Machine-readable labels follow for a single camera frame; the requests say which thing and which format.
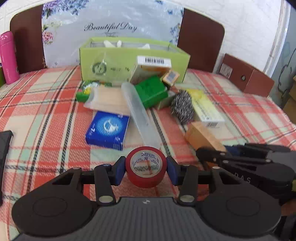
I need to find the red tape roll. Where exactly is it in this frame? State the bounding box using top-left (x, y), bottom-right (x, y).
top-left (125, 146), bottom-right (167, 188)

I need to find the blue square box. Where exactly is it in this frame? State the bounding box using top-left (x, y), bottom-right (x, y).
top-left (85, 111), bottom-right (130, 151)

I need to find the tan cardboard small box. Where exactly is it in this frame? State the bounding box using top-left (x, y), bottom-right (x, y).
top-left (184, 121), bottom-right (227, 152)

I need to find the yellow white medicine box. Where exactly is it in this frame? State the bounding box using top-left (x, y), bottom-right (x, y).
top-left (187, 89), bottom-right (225, 128)

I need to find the wooden sticks plastic bag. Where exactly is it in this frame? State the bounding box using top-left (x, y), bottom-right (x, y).
top-left (84, 85), bottom-right (130, 116)

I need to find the green snack packet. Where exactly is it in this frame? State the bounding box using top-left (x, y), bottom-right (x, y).
top-left (76, 80), bottom-right (112, 103)

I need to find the green square box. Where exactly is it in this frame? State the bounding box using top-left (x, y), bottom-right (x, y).
top-left (135, 76), bottom-right (168, 109)

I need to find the white pink knit glove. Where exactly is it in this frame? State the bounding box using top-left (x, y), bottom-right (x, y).
top-left (139, 44), bottom-right (150, 49)

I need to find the clear plastic tube case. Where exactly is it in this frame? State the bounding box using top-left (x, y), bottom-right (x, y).
top-left (121, 82), bottom-right (162, 149)

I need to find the steel wool scrubber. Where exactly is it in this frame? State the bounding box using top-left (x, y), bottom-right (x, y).
top-left (171, 90), bottom-right (195, 125)

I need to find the brown cardboard shoe box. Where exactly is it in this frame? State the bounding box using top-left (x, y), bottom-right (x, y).
top-left (219, 54), bottom-right (274, 97)

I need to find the small orange barcode box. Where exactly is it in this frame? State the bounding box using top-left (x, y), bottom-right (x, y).
top-left (161, 70), bottom-right (180, 87)

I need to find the plaid red bed sheet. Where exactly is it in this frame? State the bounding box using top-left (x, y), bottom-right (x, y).
top-left (1, 66), bottom-right (295, 240)

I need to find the white orange medicine box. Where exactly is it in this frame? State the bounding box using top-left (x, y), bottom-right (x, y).
top-left (128, 56), bottom-right (171, 85)

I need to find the light green cardboard storage box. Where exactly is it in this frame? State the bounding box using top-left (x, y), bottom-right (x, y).
top-left (79, 37), bottom-right (190, 83)

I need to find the black smartphone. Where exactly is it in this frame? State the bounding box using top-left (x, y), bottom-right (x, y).
top-left (0, 131), bottom-right (13, 206)

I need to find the dark brown wooden headboard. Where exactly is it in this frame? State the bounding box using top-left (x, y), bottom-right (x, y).
top-left (10, 4), bottom-right (225, 74)

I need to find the pink thermos bottle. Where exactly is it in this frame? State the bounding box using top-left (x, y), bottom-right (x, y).
top-left (1, 31), bottom-right (20, 84)

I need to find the floral Beautiful Day pillow pack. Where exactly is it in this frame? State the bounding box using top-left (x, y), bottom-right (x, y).
top-left (41, 1), bottom-right (184, 68)

